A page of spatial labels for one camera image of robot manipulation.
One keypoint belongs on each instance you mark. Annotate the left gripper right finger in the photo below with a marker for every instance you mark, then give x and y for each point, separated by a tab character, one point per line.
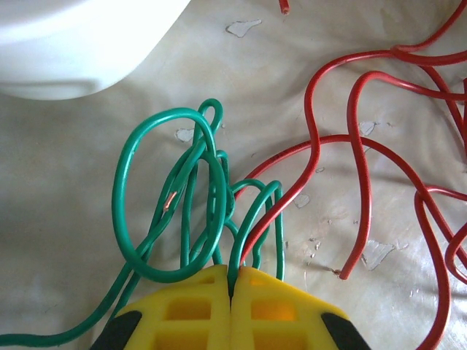
284	321

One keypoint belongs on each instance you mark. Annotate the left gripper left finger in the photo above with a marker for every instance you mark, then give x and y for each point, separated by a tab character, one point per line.
182	321

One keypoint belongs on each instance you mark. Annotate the white plastic bin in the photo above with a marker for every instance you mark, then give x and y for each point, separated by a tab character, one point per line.
54	36

